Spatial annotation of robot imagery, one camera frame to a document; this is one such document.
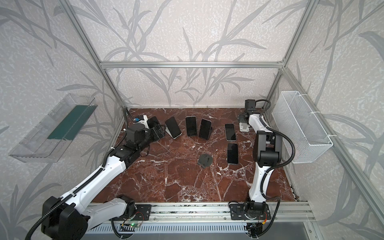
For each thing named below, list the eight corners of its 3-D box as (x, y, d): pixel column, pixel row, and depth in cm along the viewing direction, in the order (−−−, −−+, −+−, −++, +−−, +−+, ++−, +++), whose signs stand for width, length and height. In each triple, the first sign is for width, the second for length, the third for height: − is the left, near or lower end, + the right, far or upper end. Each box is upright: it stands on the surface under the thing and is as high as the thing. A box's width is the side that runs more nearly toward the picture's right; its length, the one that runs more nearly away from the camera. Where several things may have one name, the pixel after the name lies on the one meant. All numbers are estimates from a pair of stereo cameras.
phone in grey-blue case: (186, 136, 106) (184, 124, 95) (187, 128, 110) (185, 116, 99) (196, 136, 106) (195, 124, 95) (196, 128, 110) (195, 116, 99)
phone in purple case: (199, 138, 105) (198, 125, 93) (201, 131, 109) (202, 118, 97) (208, 141, 103) (209, 128, 92) (210, 133, 107) (211, 120, 96)
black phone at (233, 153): (226, 164, 93) (227, 162, 91) (227, 143, 102) (227, 142, 100) (238, 165, 92) (239, 163, 90) (238, 145, 101) (238, 143, 100)
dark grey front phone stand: (197, 168, 91) (197, 166, 89) (197, 155, 97) (197, 153, 95) (212, 168, 91) (213, 166, 89) (212, 155, 97) (212, 153, 95)
